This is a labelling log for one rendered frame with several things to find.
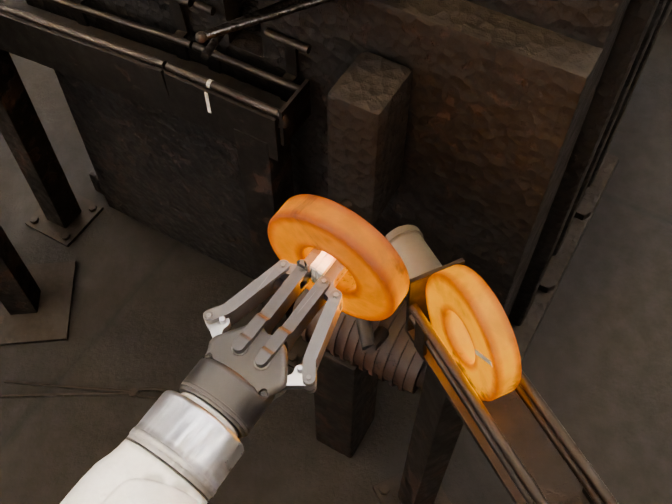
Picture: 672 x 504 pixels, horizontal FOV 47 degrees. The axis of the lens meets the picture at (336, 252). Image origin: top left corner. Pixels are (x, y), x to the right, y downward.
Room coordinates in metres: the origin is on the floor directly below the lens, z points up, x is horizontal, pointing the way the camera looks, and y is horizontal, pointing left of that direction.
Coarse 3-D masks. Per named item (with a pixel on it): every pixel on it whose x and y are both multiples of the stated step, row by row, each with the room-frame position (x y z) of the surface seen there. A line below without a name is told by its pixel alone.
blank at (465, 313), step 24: (432, 288) 0.46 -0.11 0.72; (456, 288) 0.43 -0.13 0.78; (480, 288) 0.42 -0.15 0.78; (432, 312) 0.45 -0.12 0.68; (456, 312) 0.42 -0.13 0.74; (480, 312) 0.39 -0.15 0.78; (504, 312) 0.40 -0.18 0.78; (456, 336) 0.42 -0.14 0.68; (480, 336) 0.38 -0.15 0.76; (504, 336) 0.37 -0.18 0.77; (456, 360) 0.40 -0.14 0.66; (480, 360) 0.37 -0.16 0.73; (504, 360) 0.35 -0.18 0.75; (480, 384) 0.35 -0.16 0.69; (504, 384) 0.34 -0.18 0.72
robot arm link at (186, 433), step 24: (168, 408) 0.25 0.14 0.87; (192, 408) 0.25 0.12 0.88; (144, 432) 0.23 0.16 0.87; (168, 432) 0.23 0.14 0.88; (192, 432) 0.23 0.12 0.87; (216, 432) 0.23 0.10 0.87; (168, 456) 0.21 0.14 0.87; (192, 456) 0.21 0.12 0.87; (216, 456) 0.21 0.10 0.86; (240, 456) 0.23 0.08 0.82; (192, 480) 0.19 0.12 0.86; (216, 480) 0.20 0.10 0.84
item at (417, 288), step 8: (448, 264) 0.49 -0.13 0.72; (456, 264) 0.49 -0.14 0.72; (432, 272) 0.48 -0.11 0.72; (416, 280) 0.47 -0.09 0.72; (424, 280) 0.47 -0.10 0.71; (416, 288) 0.47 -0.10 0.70; (424, 288) 0.47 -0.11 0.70; (408, 296) 0.47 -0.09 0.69; (416, 296) 0.47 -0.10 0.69; (424, 296) 0.47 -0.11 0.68; (408, 304) 0.46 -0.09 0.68; (424, 304) 0.47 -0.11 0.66; (408, 312) 0.46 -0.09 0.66; (424, 312) 0.47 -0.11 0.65; (408, 320) 0.46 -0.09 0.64; (408, 328) 0.46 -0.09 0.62
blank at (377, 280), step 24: (288, 216) 0.44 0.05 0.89; (312, 216) 0.43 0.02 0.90; (336, 216) 0.43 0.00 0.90; (360, 216) 0.43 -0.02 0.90; (288, 240) 0.44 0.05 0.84; (312, 240) 0.42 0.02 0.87; (336, 240) 0.41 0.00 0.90; (360, 240) 0.40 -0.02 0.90; (384, 240) 0.41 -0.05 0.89; (360, 264) 0.39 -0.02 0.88; (384, 264) 0.39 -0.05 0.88; (336, 288) 0.42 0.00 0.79; (360, 288) 0.39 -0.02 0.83; (384, 288) 0.38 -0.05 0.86; (408, 288) 0.40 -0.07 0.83; (360, 312) 0.40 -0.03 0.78; (384, 312) 0.38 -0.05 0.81
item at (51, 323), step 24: (0, 240) 0.86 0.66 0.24; (0, 264) 0.83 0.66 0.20; (24, 264) 0.88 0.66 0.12; (48, 264) 0.95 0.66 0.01; (72, 264) 0.95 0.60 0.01; (0, 288) 0.82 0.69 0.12; (24, 288) 0.83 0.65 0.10; (48, 288) 0.89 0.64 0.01; (72, 288) 0.89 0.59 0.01; (0, 312) 0.83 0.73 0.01; (24, 312) 0.82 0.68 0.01; (48, 312) 0.83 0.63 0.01; (0, 336) 0.77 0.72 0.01; (24, 336) 0.77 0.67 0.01; (48, 336) 0.77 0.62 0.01
